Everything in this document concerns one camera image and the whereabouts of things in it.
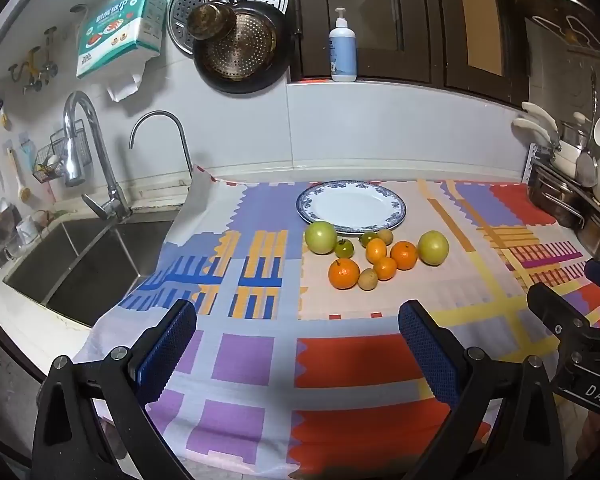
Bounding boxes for long-handled dish brush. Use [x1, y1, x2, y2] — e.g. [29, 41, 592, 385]
[5, 145, 31, 203]

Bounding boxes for green white tissue pack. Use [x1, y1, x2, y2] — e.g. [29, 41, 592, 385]
[76, 0, 168, 102]

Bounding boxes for small orange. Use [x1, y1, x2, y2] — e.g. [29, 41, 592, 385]
[365, 238, 388, 265]
[373, 256, 398, 281]

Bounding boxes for yellow wall hooks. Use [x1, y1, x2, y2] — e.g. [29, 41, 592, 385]
[7, 27, 61, 93]

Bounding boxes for black wire basket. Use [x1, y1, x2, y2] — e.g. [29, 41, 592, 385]
[31, 119, 92, 183]

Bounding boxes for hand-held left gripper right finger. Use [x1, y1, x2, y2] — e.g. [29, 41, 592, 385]
[398, 300, 581, 480]

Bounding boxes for dark wooden window frame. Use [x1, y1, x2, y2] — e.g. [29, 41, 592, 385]
[289, 0, 531, 107]

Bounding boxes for stainless steel sink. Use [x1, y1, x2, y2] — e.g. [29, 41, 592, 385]
[2, 217, 181, 328]

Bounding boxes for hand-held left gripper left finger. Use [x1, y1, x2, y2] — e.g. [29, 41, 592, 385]
[32, 299, 198, 480]

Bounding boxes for white blue pump bottle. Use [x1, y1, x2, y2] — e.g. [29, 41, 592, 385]
[328, 7, 358, 82]

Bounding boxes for green apple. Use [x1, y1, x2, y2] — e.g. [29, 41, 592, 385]
[418, 230, 450, 266]
[304, 221, 338, 255]

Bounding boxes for colourful patterned tablecloth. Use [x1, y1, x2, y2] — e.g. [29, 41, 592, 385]
[72, 165, 600, 467]

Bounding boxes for copper perforated colander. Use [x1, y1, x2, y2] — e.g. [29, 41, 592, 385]
[200, 10, 279, 81]

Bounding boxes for thin chrome gooseneck faucet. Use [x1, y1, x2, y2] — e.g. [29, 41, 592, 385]
[129, 110, 195, 176]

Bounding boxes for black frying pan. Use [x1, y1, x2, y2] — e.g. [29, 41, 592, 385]
[192, 0, 294, 95]

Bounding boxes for small brass ladle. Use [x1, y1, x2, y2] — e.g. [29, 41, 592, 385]
[186, 0, 238, 41]

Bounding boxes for large orange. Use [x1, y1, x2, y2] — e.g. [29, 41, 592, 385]
[390, 241, 419, 271]
[328, 257, 361, 291]

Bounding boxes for stainless steel container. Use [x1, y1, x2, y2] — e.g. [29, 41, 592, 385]
[527, 165, 588, 228]

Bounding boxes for tall chrome pull-down faucet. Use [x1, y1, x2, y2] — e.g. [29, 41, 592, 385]
[61, 91, 132, 221]

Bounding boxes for blue patterned white plate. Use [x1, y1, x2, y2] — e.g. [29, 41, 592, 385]
[295, 180, 408, 237]

